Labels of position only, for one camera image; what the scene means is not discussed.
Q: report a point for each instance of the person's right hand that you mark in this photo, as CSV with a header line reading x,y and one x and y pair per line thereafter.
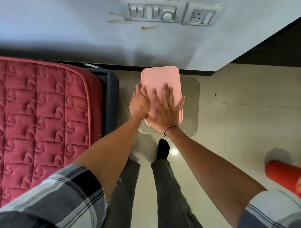
x,y
165,116

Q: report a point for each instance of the person's left hand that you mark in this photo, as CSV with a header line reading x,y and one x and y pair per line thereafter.
x,y
138,105

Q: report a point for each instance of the person's right middle finger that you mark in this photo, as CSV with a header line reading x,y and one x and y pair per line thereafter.
x,y
166,94

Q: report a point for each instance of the person's left thumb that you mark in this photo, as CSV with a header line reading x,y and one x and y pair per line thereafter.
x,y
146,98

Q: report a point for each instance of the person's right little finger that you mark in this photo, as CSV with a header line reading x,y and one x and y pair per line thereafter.
x,y
181,103

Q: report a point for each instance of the pink container lid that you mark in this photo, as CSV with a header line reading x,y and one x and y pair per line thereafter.
x,y
160,77

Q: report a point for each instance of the person's left forearm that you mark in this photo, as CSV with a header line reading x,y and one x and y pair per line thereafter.
x,y
110,150

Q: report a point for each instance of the person's right forearm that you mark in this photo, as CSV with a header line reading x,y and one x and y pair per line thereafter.
x,y
211,169

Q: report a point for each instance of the grey square stool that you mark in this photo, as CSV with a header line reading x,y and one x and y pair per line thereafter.
x,y
191,105

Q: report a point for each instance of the black wrist thread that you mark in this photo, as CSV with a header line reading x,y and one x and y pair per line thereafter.
x,y
171,128

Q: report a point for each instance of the black sock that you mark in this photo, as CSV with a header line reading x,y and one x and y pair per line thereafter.
x,y
163,149

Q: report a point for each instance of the white plastic tube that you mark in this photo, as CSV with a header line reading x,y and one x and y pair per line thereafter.
x,y
91,65

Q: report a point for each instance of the white socket panel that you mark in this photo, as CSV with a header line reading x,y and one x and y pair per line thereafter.
x,y
202,15

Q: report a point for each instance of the grey trousers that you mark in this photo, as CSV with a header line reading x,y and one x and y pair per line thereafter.
x,y
169,192

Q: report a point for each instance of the dark wooden door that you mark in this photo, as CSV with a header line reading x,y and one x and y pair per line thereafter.
x,y
270,49

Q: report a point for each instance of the red quilted mattress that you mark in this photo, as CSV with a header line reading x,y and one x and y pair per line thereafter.
x,y
42,117

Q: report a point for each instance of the orange cylinder roll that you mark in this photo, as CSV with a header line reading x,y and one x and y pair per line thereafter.
x,y
283,175

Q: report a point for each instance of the checked grey white shirt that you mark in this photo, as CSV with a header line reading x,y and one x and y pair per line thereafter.
x,y
58,195

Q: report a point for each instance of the dark grey bed frame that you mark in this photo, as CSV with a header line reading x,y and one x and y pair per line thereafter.
x,y
111,101

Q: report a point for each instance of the white switch panel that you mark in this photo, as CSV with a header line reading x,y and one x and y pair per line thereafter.
x,y
155,11

